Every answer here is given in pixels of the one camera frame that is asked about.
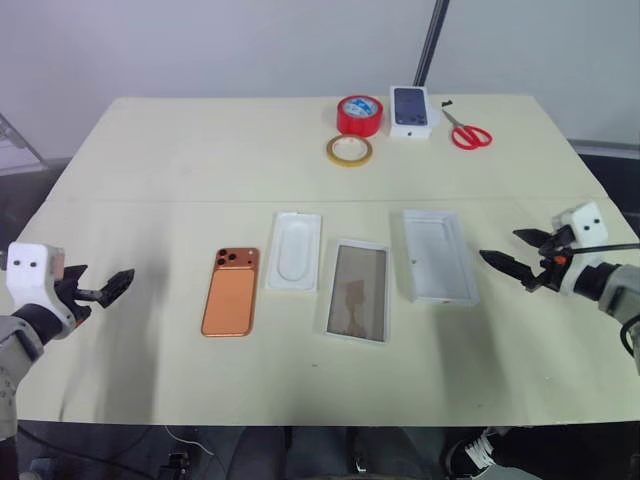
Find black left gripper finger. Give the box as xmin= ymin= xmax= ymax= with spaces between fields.
xmin=95 ymin=268 xmax=137 ymax=309
xmin=60 ymin=264 xmax=90 ymax=288

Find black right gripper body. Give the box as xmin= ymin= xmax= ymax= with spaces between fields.
xmin=532 ymin=225 xmax=576 ymax=293

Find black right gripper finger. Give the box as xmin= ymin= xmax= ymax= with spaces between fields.
xmin=512 ymin=227 xmax=557 ymax=250
xmin=478 ymin=248 xmax=540 ymax=293

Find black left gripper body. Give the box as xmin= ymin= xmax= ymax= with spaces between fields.
xmin=53 ymin=277 xmax=100 ymax=326

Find white box base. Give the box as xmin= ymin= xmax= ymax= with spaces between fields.
xmin=401 ymin=208 xmax=481 ymax=308

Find box lid with brown film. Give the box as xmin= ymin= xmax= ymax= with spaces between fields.
xmin=322 ymin=238 xmax=392 ymax=348

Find white box dark phone print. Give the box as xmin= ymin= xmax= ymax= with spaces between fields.
xmin=388 ymin=84 xmax=434 ymax=143

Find orange smartphone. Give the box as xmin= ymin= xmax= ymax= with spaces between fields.
xmin=200 ymin=246 xmax=262 ymax=340

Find dark grey furniture edge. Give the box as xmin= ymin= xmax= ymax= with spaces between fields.
xmin=569 ymin=138 xmax=640 ymax=162

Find white moulded tray insert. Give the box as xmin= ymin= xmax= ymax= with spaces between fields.
xmin=266 ymin=211 xmax=324 ymax=294

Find black white sneaker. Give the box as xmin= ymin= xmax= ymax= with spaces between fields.
xmin=438 ymin=426 xmax=512 ymax=480

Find small black floor device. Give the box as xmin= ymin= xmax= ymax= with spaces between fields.
xmin=158 ymin=451 xmax=192 ymax=480

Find yellow tape roll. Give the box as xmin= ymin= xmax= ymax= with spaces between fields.
xmin=326 ymin=133 xmax=374 ymax=169

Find red tape roll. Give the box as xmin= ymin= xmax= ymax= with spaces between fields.
xmin=335 ymin=94 xmax=385 ymax=139

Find black metal pole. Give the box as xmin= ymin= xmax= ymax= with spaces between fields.
xmin=412 ymin=0 xmax=450 ymax=88

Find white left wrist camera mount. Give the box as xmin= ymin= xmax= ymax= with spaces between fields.
xmin=5 ymin=242 xmax=78 ymax=342

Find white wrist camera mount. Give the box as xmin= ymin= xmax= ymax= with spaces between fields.
xmin=5 ymin=242 xmax=78 ymax=342
xmin=551 ymin=200 xmax=610 ymax=297

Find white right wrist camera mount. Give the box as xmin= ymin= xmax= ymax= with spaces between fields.
xmin=551 ymin=200 xmax=610 ymax=297

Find red handled scissors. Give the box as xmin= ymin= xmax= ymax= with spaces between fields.
xmin=441 ymin=108 xmax=495 ymax=151

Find thin white floor cable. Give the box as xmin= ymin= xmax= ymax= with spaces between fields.
xmin=163 ymin=424 xmax=216 ymax=458

